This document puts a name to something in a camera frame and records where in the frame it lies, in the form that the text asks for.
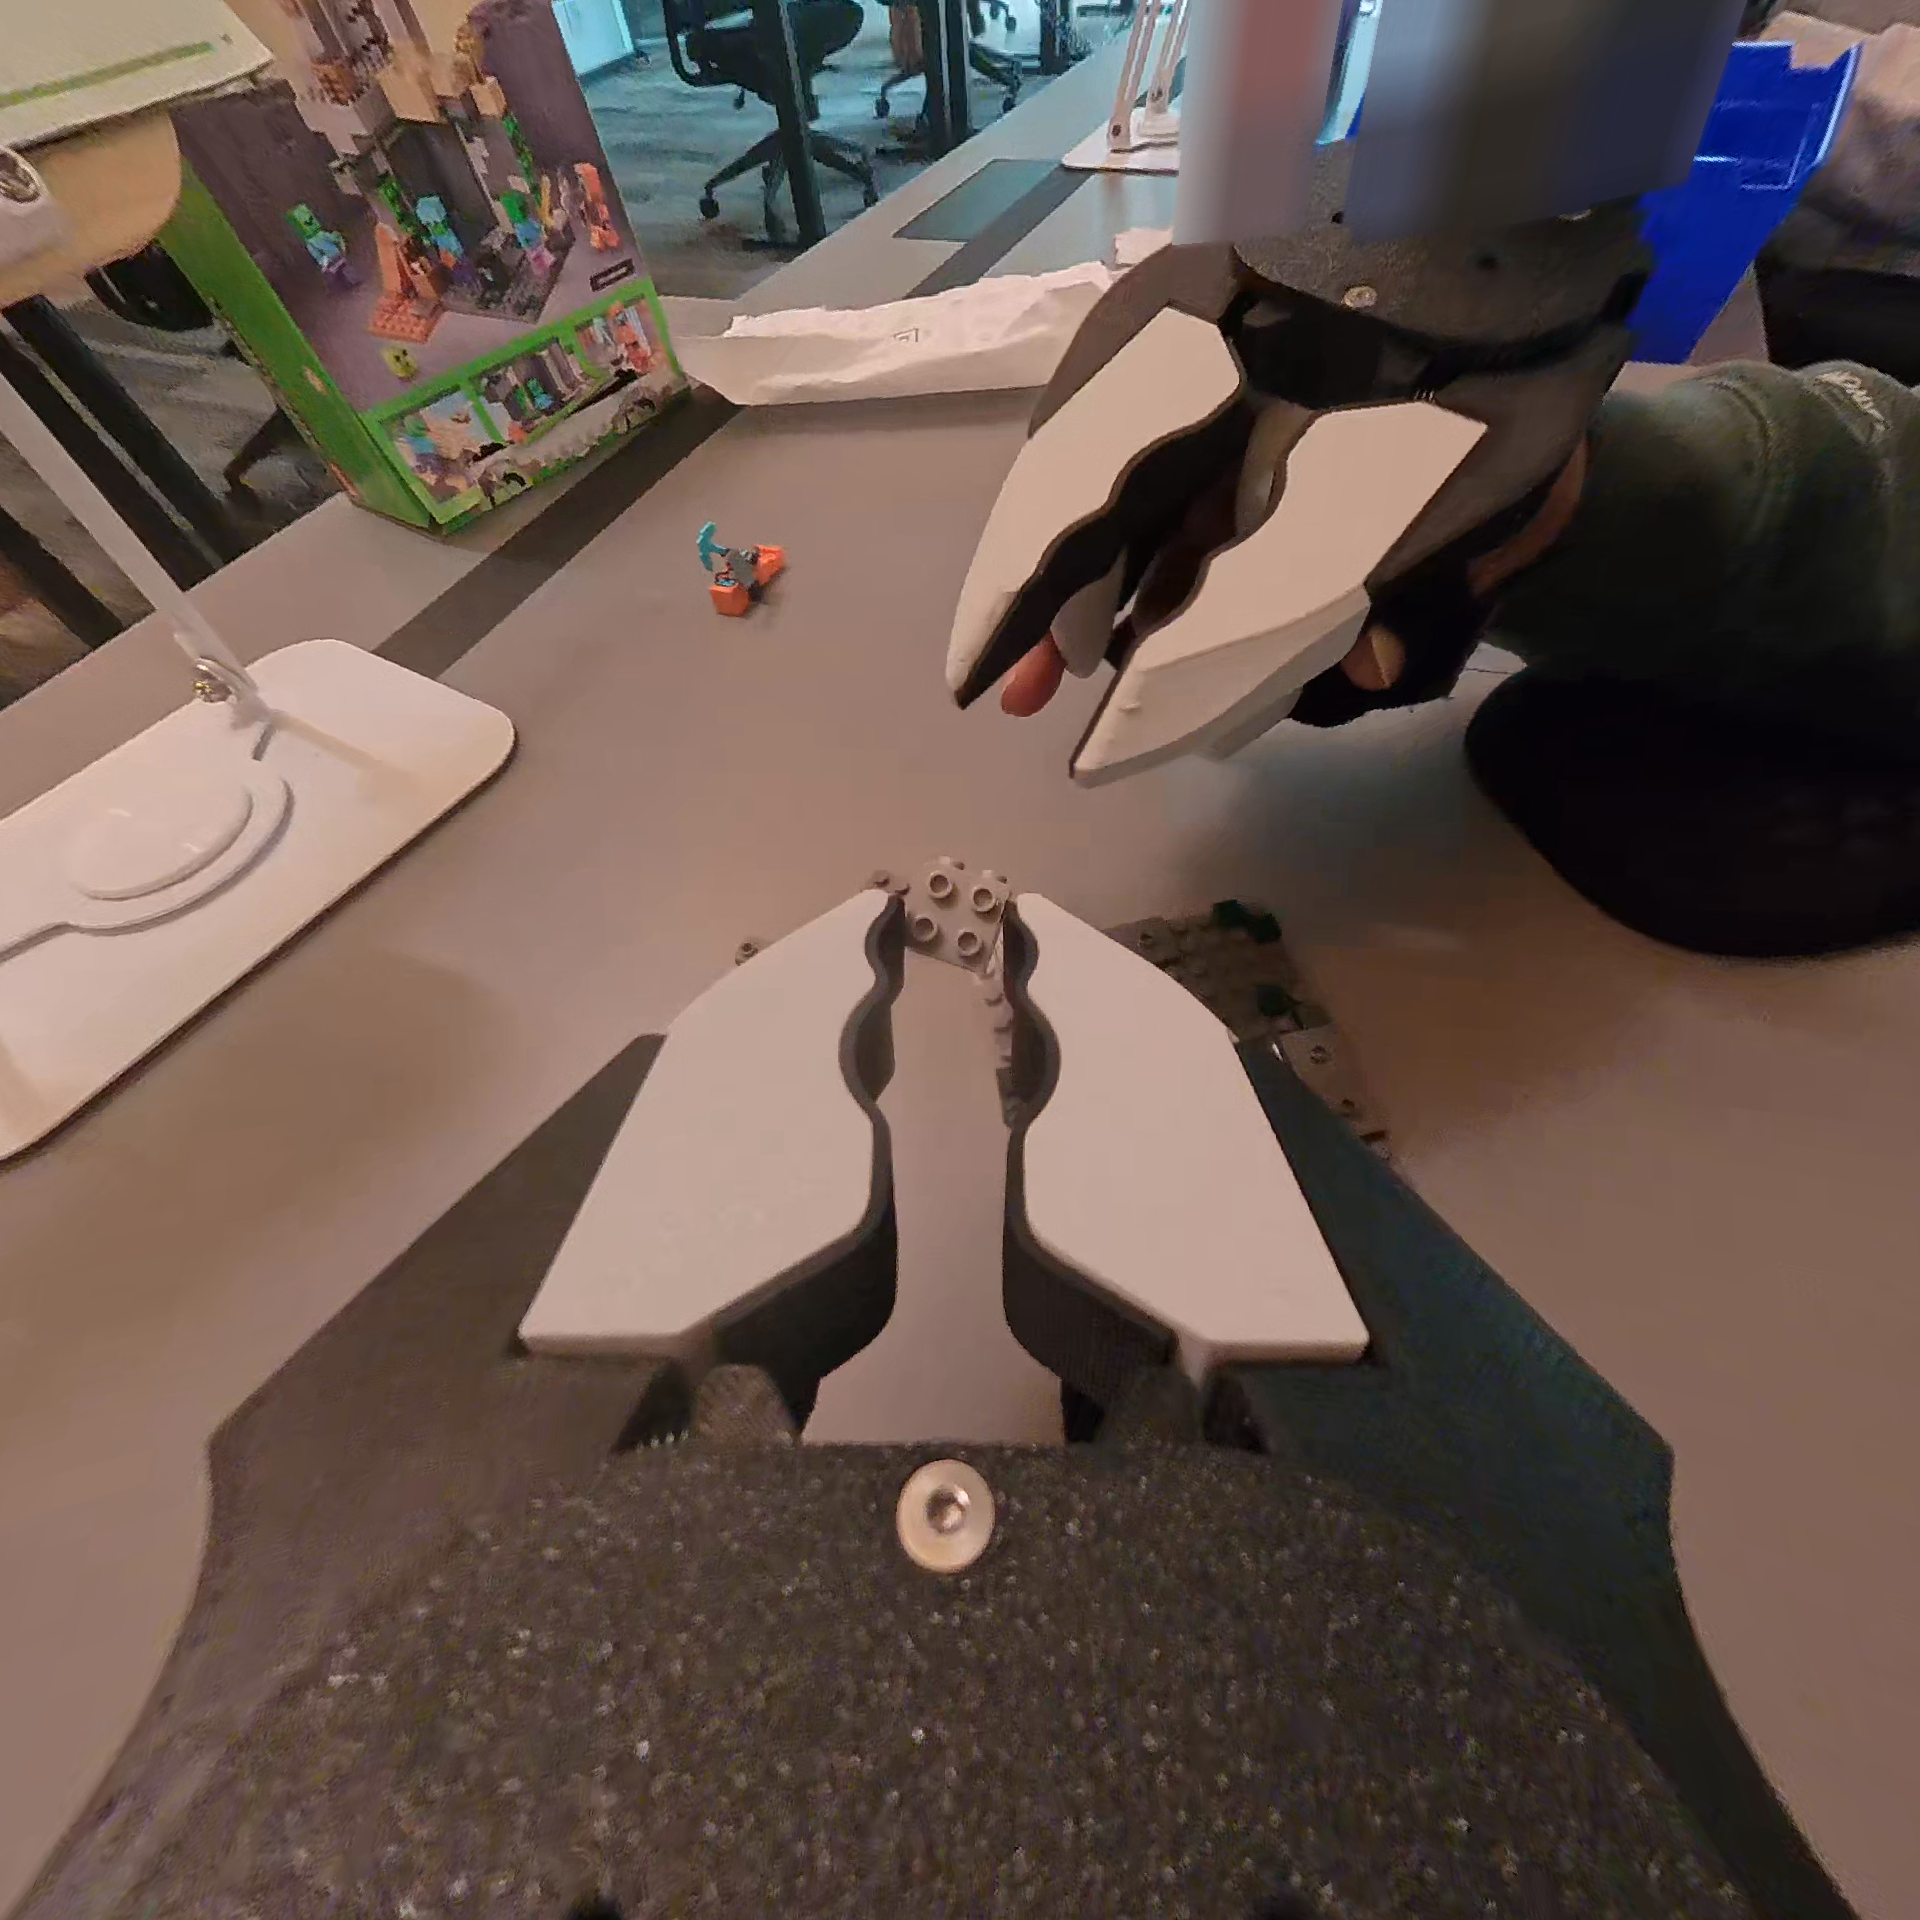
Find person's right hand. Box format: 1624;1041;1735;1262
997;435;1592;734

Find white paper bag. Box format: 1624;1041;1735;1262
681;264;1120;408

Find orange toy brick figure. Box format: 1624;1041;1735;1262
695;521;789;620

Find colourful toy brick set box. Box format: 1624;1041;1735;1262
157;0;692;536

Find white stand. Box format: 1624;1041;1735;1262
1063;0;1201;178
0;360;516;1164

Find grey desk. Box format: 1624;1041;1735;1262
0;0;1920;1920

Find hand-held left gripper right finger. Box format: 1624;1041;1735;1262
997;892;1374;1374

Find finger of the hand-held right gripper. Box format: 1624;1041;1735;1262
944;240;1254;714
1069;403;1491;788

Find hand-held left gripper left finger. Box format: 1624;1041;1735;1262
516;884;910;1368

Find black office chair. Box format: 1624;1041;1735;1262
660;0;886;250
877;0;1051;121

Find white sheet with green stripe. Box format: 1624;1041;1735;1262
0;0;278;153

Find blue plastic bin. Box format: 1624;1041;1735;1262
1627;36;1869;368

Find black mesh pad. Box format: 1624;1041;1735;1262
1467;660;1920;962

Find black desk cable cover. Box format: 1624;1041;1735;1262
896;155;1107;243

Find grey toy brick model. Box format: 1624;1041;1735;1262
1111;902;1396;1158

